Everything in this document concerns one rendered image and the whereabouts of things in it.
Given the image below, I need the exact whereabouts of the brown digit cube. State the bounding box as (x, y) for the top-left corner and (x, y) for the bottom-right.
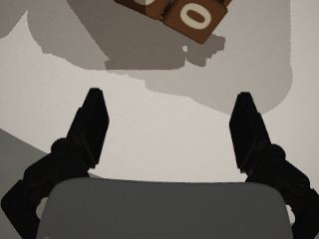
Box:
(114, 0), (169, 20)
(162, 0), (228, 45)

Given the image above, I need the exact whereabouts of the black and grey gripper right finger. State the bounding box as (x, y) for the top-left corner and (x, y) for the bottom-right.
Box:
(229, 92), (319, 239)

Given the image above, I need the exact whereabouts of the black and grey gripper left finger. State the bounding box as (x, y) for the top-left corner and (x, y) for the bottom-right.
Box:
(1, 88), (110, 239)

